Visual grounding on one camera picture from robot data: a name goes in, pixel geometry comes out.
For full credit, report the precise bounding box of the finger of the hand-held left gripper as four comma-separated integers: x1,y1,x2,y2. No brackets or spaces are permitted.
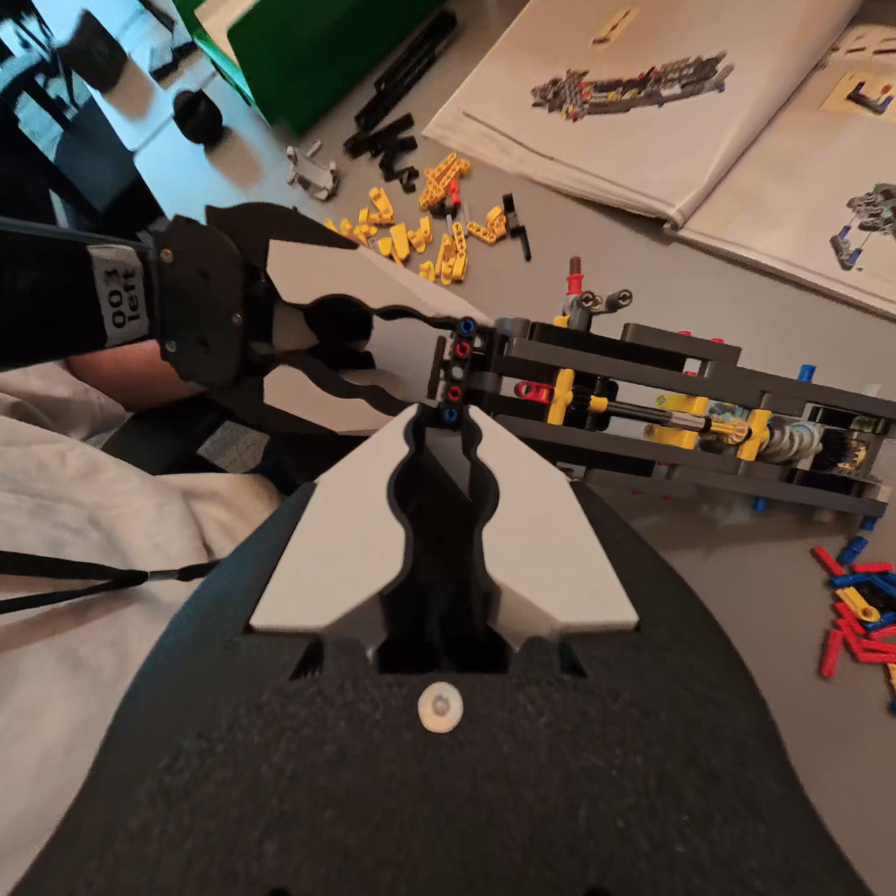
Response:
266,239,494,331
261,364,413,438

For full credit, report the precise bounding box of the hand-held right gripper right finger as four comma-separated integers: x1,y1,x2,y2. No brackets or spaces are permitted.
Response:
465,406,639,652

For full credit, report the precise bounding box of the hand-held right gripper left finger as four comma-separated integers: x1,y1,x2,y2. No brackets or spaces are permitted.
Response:
250,405,421,662

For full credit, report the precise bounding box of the grey lego chassis assembly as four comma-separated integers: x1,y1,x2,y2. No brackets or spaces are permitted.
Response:
490,255,896,525

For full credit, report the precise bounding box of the person's left forearm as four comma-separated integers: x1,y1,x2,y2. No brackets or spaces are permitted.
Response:
66,342,205,412

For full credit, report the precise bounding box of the pile of yellow lego pieces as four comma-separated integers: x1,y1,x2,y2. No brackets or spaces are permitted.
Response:
323,153,510,284

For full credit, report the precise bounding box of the light grey lego connector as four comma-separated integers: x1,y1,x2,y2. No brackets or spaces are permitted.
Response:
286,140,342,203

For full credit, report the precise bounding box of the black angled lego lever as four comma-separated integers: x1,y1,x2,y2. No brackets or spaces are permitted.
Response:
500,192,534,263

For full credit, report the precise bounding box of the cluster of black lego pieces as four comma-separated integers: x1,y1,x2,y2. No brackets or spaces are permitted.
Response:
343,10,459,193

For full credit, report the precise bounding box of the pile of lego pins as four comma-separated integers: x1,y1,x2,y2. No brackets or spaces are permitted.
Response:
812,535,896,715

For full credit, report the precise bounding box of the lego instruction booklet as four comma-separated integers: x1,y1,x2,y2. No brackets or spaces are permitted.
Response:
423,0,896,319

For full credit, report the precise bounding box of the dark swivel chair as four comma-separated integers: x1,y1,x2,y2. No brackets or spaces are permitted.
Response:
105,399,270,478

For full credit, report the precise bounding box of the black round knob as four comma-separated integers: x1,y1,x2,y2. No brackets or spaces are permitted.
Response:
171,90,226,147

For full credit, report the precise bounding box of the green plastic bin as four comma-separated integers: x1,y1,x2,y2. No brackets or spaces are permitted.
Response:
175,0,449,137

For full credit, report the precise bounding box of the black cylinder cup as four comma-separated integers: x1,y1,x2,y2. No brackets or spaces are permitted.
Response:
59,10,130,95

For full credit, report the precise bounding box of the black badge reel lanyard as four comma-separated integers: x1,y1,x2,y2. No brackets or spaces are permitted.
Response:
0,549,221,617

